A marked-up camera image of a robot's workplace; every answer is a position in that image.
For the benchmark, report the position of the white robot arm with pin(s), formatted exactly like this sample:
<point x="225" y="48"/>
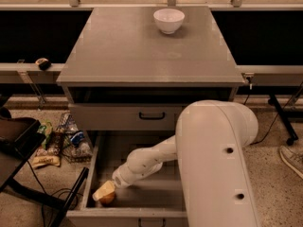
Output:
<point x="207" y="144"/>

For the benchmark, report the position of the black power cable adapter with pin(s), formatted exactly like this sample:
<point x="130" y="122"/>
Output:
<point x="275" y="117"/>

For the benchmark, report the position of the closed grey drawer black handle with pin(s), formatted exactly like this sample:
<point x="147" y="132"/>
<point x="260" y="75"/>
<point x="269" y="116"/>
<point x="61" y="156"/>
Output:
<point x="98" y="117"/>

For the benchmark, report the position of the black rolling stand leg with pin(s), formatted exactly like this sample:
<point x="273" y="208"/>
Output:
<point x="292" y="135"/>

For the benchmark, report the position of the yellow snack bag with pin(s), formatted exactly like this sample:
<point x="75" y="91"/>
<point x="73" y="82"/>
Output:
<point x="46" y="157"/>

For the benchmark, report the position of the orange fruit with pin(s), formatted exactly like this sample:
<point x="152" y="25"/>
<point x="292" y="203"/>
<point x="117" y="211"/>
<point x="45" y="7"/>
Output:
<point x="107" y="199"/>

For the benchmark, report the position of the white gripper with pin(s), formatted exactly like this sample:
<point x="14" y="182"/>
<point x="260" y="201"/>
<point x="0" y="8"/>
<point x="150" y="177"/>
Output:
<point x="119" y="180"/>

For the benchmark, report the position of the wire basket with items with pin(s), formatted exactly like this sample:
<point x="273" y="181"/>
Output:
<point x="75" y="148"/>

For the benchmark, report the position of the grey drawer cabinet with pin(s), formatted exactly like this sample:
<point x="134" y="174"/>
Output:
<point x="123" y="59"/>

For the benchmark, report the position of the grey sneaker shoe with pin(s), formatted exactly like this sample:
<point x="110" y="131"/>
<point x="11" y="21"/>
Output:
<point x="294" y="160"/>

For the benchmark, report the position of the white ceramic bowl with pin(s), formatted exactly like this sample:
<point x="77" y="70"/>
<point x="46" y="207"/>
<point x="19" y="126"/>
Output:
<point x="168" y="21"/>

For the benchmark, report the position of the small black round device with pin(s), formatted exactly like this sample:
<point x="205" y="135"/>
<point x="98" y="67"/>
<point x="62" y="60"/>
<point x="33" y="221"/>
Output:
<point x="43" y="63"/>

